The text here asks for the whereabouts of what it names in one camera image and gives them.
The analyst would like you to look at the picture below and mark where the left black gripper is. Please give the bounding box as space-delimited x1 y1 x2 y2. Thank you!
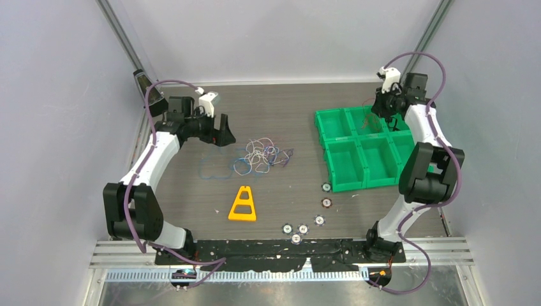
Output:
185 108 235 147

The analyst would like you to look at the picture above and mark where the blue wire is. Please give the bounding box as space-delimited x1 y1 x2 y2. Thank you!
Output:
198 145 295 182

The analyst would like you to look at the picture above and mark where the pink wire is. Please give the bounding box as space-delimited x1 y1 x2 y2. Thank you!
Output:
247 137 295 168

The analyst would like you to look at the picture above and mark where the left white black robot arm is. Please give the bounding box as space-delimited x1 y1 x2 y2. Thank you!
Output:
103 92 236 264

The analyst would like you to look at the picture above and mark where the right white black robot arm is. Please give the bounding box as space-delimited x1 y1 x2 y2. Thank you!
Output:
364 68 464 262

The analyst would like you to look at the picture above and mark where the green six-compartment bin tray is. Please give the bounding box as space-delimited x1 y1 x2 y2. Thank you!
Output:
315 105 415 193

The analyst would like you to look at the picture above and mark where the yellow triangular plastic piece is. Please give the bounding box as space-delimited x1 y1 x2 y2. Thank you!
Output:
228 186 257 222

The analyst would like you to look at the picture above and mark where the black corner-mounted lamp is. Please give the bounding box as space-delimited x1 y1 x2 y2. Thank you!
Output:
133 69 168 117

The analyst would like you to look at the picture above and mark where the brown poker chip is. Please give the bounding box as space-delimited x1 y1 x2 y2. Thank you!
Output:
321 198 332 208

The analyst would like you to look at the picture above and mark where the blue poker chip middle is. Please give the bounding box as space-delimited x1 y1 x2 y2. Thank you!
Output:
297 224 309 235

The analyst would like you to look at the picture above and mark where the blue poker chip bottom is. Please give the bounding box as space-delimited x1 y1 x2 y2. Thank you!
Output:
290 233 302 245

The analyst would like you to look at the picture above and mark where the blue poker chip right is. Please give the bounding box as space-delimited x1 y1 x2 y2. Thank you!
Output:
314 215 326 226

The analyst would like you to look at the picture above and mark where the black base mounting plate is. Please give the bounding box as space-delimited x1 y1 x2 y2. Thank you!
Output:
175 238 406 272

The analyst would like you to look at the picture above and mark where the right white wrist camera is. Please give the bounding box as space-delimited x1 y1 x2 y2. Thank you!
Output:
377 66 401 94

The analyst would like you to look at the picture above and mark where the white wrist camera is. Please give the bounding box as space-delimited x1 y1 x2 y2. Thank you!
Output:
377 66 401 94
195 87 221 118

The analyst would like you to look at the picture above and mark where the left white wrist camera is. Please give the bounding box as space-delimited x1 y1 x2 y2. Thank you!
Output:
195 87 221 118

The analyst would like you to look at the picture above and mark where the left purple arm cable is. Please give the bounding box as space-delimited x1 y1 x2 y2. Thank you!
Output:
122 80 227 289

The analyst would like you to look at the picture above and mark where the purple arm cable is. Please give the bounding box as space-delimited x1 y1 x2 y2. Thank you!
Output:
122 80 227 289
366 51 463 296

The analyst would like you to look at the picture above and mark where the aluminium front rail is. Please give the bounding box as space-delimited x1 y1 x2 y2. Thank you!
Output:
90 237 473 283

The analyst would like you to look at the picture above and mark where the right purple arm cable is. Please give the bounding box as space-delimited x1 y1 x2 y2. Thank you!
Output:
366 51 463 296

